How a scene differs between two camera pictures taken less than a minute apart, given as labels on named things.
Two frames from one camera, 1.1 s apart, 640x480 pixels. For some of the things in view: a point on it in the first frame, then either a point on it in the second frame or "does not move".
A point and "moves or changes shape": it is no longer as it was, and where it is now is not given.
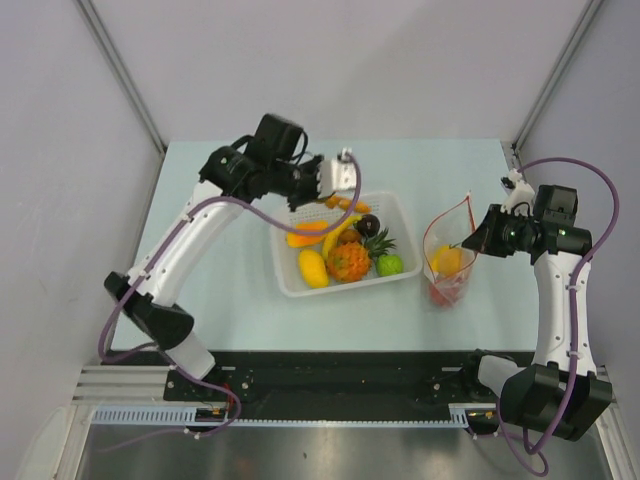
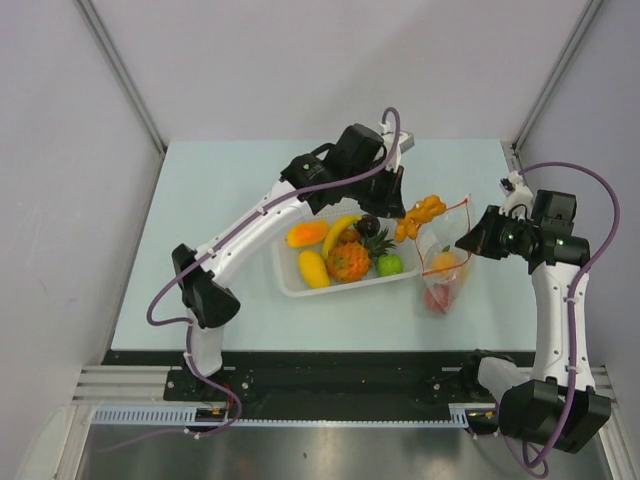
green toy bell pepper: [389, 265] does not move
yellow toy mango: [314, 269] does not move
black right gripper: [486, 241] does not move
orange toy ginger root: [333, 202] moves or changes shape
